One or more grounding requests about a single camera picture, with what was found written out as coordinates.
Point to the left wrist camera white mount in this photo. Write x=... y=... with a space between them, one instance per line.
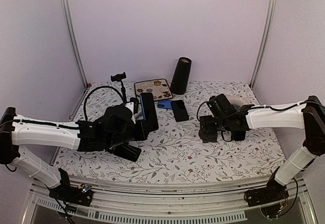
x=133 y=106

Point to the black cylindrical speaker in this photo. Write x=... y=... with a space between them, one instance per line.
x=181 y=76

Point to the blue edged black phone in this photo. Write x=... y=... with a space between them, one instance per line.
x=149 y=111

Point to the black clamp phone mount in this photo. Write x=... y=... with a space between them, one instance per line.
x=126 y=151

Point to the right aluminium frame post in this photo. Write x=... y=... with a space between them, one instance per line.
x=263 y=44

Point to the floral square ceramic plate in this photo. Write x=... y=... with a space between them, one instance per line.
x=159 y=88

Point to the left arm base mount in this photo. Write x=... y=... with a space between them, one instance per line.
x=80 y=195

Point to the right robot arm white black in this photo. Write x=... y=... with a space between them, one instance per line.
x=307 y=115

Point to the blue phone face down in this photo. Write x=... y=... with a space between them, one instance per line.
x=165 y=104

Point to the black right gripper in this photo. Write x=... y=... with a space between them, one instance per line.
x=210 y=127

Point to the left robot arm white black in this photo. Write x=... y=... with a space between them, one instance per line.
x=112 y=133

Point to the black tall phone holder stand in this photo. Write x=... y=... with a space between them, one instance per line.
x=119 y=78

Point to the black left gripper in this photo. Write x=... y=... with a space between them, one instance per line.
x=141 y=136

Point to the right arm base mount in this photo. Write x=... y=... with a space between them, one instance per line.
x=272 y=192

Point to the aluminium frame post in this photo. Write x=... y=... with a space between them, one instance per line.
x=73 y=41
x=263 y=44

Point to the left aluminium frame post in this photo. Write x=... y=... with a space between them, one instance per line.
x=73 y=41

